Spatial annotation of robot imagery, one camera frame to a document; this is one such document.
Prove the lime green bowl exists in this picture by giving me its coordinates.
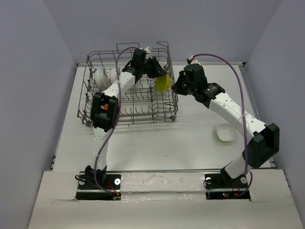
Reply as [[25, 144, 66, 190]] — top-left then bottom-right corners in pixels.
[[155, 75, 171, 92]]

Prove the white round bowl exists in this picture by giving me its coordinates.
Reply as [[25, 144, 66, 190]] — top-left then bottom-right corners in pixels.
[[108, 68, 117, 84], [93, 67, 107, 88]]

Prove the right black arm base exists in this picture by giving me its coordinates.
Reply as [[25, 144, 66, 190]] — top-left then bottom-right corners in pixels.
[[203, 169, 251, 200]]

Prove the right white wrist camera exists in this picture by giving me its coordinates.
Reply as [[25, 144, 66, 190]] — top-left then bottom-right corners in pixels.
[[187, 55, 201, 65]]

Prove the grey wire dish rack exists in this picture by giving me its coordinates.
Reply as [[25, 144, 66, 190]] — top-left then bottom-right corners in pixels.
[[77, 43, 178, 126]]

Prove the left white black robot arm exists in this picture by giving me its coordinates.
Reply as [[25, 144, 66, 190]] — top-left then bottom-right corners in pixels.
[[85, 47, 167, 188]]

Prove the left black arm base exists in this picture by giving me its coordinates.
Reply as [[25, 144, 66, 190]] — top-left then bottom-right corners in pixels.
[[75, 166, 122, 201]]

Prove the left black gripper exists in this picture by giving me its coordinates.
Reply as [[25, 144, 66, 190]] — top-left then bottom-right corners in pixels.
[[140, 56, 166, 79]]

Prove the white square bowl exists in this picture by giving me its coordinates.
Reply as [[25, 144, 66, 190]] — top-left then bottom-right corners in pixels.
[[216, 124, 237, 142]]

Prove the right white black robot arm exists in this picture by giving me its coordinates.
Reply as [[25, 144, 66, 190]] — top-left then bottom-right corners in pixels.
[[172, 63, 280, 187]]

